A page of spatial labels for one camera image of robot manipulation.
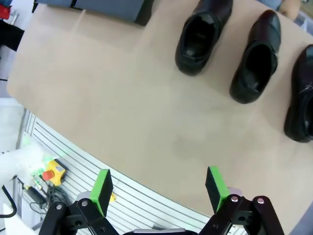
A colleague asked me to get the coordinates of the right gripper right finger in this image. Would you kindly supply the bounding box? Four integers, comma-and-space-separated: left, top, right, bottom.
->
200, 166, 286, 235

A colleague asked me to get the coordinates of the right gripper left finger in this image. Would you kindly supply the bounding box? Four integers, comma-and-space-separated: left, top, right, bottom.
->
40, 168, 115, 235

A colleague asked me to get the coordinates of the black leather shoe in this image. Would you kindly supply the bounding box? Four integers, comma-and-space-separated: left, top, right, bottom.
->
174, 0, 233, 76
283, 44, 313, 143
229, 9, 282, 105

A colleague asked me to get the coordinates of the black metal shoe stand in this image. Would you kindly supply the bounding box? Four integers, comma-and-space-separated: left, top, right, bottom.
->
72, 0, 155, 27

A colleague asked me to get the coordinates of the person's left hand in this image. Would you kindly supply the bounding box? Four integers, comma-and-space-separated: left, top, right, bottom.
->
278, 0, 300, 21

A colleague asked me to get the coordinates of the yellow emergency stop button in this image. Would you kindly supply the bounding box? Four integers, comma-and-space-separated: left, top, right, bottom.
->
43, 158, 68, 187

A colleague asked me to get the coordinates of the black cable bundle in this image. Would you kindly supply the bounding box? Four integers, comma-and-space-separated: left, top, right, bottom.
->
29, 181, 74, 216

